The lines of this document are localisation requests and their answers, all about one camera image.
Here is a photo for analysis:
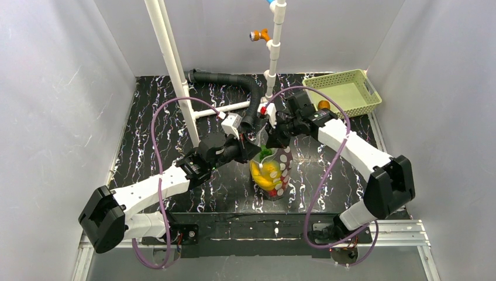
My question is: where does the green fake pepper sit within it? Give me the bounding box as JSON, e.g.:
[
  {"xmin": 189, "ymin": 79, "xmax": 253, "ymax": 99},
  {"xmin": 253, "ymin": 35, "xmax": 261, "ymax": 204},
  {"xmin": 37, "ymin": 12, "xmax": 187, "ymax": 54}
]
[{"xmin": 259, "ymin": 145, "xmax": 275, "ymax": 162}]

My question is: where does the clear zip top bag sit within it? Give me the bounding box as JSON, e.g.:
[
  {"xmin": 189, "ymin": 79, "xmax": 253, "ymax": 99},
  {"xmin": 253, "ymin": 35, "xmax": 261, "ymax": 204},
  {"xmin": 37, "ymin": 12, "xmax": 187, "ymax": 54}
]
[{"xmin": 249, "ymin": 130, "xmax": 293, "ymax": 200}]

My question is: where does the orange brown fake bread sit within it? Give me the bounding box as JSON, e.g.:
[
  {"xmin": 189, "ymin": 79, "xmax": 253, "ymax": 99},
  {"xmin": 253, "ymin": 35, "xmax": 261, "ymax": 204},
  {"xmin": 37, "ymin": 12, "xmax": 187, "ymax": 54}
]
[{"xmin": 317, "ymin": 100, "xmax": 331, "ymax": 110}]

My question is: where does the red fake fruit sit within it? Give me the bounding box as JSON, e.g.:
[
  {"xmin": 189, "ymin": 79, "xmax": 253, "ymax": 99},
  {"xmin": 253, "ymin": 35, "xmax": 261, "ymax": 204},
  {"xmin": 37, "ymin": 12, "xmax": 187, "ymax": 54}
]
[{"xmin": 267, "ymin": 181, "xmax": 287, "ymax": 198}]

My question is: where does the yellow fake lemon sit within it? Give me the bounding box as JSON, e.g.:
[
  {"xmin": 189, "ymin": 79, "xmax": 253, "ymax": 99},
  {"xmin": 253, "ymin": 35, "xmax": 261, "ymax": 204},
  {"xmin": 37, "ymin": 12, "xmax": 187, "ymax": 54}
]
[{"xmin": 260, "ymin": 161, "xmax": 282, "ymax": 181}]

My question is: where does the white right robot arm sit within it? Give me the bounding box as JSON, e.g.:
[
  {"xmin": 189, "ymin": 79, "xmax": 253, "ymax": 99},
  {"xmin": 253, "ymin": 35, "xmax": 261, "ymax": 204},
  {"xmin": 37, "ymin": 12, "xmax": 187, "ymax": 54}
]
[{"xmin": 259, "ymin": 91, "xmax": 415, "ymax": 239}]

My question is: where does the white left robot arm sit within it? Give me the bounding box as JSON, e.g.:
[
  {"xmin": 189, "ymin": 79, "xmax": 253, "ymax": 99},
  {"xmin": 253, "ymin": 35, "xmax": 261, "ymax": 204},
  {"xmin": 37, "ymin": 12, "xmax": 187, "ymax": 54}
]
[{"xmin": 78, "ymin": 133, "xmax": 261, "ymax": 253}]

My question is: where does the yellow fake banana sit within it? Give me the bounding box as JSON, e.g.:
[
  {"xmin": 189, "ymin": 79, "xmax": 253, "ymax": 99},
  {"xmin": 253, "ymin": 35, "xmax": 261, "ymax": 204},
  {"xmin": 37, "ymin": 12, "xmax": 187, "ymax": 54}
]
[{"xmin": 250, "ymin": 160, "xmax": 280, "ymax": 191}]

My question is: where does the pale green perforated basket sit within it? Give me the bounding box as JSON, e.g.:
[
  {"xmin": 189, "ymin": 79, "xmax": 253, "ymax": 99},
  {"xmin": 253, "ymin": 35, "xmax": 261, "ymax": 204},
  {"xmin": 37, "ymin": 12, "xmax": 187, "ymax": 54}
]
[{"xmin": 302, "ymin": 69, "xmax": 382, "ymax": 118}]

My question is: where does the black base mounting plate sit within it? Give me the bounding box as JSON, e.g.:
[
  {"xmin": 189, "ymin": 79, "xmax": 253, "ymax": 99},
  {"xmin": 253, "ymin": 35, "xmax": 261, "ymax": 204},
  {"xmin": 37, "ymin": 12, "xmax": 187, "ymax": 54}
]
[{"xmin": 128, "ymin": 211, "xmax": 373, "ymax": 259}]

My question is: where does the orange spigot valve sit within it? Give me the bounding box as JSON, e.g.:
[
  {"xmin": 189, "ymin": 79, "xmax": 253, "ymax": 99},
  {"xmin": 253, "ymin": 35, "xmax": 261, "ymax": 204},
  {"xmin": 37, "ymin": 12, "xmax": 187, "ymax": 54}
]
[{"xmin": 249, "ymin": 29, "xmax": 271, "ymax": 42}]

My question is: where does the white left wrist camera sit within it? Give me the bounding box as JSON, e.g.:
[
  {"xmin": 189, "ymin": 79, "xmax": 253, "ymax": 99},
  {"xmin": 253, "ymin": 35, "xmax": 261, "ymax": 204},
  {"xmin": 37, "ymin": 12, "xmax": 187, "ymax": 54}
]
[{"xmin": 217, "ymin": 112, "xmax": 242, "ymax": 140}]

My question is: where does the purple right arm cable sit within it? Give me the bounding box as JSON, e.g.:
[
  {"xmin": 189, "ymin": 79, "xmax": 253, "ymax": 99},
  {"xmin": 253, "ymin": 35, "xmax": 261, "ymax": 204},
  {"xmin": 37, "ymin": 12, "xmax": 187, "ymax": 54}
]
[{"xmin": 265, "ymin": 85, "xmax": 380, "ymax": 268}]

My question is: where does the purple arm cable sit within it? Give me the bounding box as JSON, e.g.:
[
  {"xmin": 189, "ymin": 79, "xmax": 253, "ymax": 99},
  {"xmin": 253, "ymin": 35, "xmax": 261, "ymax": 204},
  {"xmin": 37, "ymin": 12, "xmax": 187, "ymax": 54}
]
[
  {"xmin": 265, "ymin": 85, "xmax": 380, "ymax": 268},
  {"xmin": 130, "ymin": 97, "xmax": 223, "ymax": 270}
]

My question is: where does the black corrugated hose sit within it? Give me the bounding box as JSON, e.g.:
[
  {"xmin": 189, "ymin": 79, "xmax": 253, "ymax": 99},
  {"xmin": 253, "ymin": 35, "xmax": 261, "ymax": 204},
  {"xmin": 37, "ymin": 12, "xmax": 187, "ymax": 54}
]
[{"xmin": 187, "ymin": 68, "xmax": 262, "ymax": 131}]

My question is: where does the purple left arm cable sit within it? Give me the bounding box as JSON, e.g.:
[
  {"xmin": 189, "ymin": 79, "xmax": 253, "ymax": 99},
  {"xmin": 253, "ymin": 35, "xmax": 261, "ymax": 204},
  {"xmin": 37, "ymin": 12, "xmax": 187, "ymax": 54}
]
[{"xmin": 130, "ymin": 97, "xmax": 223, "ymax": 270}]

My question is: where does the white PVC pipe frame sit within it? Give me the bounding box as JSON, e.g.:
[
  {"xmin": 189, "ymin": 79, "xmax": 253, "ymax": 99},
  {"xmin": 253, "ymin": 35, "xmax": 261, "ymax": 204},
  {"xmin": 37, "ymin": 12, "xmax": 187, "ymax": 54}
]
[{"xmin": 145, "ymin": 1, "xmax": 287, "ymax": 147}]

